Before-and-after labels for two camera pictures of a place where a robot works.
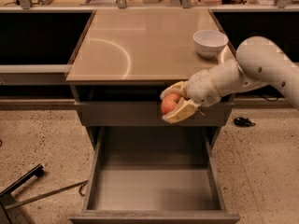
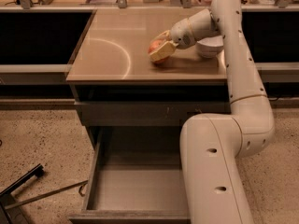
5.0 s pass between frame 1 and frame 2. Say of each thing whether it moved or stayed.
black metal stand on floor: stayed
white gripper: moved
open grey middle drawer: stayed
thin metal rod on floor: stayed
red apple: moved
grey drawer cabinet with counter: stayed
